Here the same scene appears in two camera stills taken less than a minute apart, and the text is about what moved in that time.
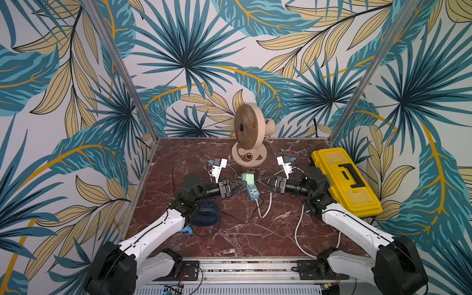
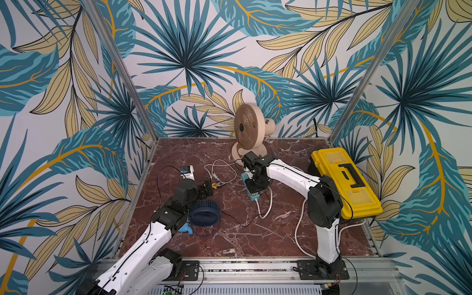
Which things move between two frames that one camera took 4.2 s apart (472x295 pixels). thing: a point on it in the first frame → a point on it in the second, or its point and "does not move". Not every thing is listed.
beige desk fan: x=251 y=128 does not move
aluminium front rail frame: x=254 y=271 does not move
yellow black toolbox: x=346 y=183 does not move
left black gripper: x=225 y=188 → x=203 y=194
